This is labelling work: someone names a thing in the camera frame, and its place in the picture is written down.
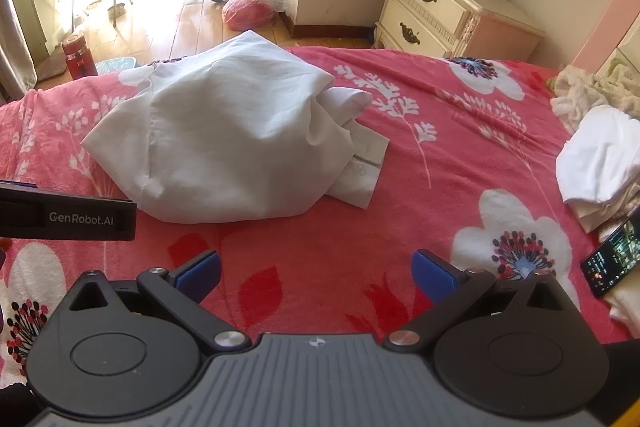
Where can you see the black smartphone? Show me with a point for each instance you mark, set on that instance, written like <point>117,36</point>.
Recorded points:
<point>610,262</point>

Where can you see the green fuzzy blanket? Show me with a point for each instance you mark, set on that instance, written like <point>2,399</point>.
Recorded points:
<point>622,79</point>

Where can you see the pink floral blanket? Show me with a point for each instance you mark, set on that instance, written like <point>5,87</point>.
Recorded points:
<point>310,257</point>

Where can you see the beige cloth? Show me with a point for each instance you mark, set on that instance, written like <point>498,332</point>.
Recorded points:
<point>625,302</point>

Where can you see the white shirt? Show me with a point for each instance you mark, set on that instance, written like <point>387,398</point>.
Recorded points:
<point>225,132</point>

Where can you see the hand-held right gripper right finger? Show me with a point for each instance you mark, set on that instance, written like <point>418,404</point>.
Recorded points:
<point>432,274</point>

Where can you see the cream fuzzy towel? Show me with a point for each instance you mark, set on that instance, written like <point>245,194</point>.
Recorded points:
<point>575,92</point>

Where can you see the beige curtain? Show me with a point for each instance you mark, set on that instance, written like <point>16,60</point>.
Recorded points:
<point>12,37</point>

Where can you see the blue plastic stool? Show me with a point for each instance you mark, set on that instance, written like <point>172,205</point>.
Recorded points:
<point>116,64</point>

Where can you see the cream nightstand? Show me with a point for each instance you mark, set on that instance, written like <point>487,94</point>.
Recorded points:
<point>440,9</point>

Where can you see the plastic bag with red contents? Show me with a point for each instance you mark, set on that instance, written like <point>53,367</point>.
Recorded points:
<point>247,14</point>

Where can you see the red thermos bottle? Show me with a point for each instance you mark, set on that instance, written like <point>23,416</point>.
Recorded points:
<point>80,59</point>

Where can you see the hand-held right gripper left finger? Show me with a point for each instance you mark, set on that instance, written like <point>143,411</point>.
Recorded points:
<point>202,274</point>

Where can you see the metal bowl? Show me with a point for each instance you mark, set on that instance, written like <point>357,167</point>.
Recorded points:
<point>116,11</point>

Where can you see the pink headboard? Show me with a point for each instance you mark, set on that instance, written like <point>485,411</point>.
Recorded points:
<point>607,22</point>

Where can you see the white cloth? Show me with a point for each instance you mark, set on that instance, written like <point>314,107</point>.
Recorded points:
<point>595,157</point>

